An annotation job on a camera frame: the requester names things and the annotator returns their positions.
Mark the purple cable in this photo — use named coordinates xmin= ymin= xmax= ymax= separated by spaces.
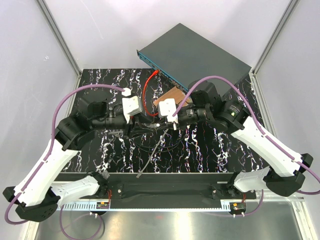
xmin=172 ymin=75 xmax=320 ymax=216
xmin=4 ymin=84 xmax=126 ymax=238

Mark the red ethernet cable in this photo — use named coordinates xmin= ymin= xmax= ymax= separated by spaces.
xmin=142 ymin=70 xmax=161 ymax=117

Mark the grey ethernet cable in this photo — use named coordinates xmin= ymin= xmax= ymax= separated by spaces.
xmin=136 ymin=128 xmax=171 ymax=179
xmin=108 ymin=123 xmax=161 ymax=137

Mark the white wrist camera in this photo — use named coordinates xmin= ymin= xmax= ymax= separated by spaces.
xmin=121 ymin=87 xmax=143 ymax=124
xmin=157 ymin=98 xmax=178 ymax=130

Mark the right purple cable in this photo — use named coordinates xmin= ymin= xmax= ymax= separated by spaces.
xmin=172 ymin=75 xmax=320 ymax=216

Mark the white slotted cable duct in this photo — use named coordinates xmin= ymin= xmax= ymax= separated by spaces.
xmin=63 ymin=199 xmax=231 ymax=212

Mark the black ethernet cable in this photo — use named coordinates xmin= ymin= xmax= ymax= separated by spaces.
xmin=129 ymin=129 xmax=187 ymax=153

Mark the dark teal network switch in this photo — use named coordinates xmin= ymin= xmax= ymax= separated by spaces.
xmin=137 ymin=23 xmax=251 ymax=104

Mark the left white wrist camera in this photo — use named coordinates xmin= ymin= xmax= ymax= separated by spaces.
xmin=121 ymin=87 xmax=143 ymax=124

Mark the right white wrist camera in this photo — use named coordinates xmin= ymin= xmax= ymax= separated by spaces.
xmin=157 ymin=98 xmax=178 ymax=130

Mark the black marble pattern mat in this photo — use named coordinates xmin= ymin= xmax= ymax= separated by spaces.
xmin=62 ymin=68 xmax=268 ymax=173

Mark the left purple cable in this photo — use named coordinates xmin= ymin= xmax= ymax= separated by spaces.
xmin=4 ymin=84 xmax=126 ymax=238

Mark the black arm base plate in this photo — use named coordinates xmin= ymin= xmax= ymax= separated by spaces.
xmin=104 ymin=173 xmax=256 ymax=200

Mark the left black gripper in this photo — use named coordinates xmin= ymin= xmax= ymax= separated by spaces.
xmin=92 ymin=110 xmax=154 ymax=139

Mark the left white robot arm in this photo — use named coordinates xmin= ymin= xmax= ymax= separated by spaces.
xmin=3 ymin=91 xmax=143 ymax=224

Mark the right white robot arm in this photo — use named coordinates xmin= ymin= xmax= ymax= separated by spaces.
xmin=172 ymin=77 xmax=313 ymax=199

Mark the brown wooden board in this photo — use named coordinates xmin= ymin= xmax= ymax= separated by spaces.
xmin=153 ymin=87 xmax=186 ymax=110

